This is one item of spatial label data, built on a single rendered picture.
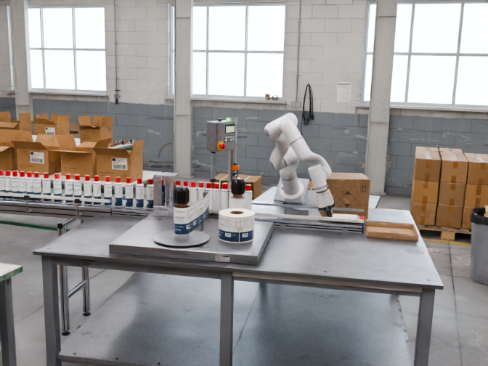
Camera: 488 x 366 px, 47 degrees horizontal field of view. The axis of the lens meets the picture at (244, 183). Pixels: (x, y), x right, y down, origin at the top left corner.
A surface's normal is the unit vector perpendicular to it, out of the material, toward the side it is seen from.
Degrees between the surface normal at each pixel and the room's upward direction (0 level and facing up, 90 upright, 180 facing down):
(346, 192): 90
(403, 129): 90
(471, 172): 90
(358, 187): 90
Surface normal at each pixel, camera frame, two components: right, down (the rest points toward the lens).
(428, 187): -0.29, 0.14
